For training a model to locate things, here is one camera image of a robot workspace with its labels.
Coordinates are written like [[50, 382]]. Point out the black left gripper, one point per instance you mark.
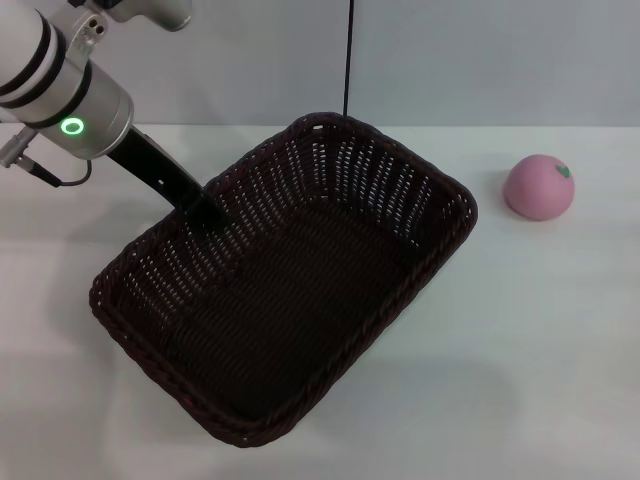
[[152, 165]]

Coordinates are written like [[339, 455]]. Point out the black woven plastic basket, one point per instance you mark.
[[310, 310]]

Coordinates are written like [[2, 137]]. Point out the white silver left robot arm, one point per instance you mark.
[[65, 85]]

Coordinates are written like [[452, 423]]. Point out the pink peach toy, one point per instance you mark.
[[537, 192]]

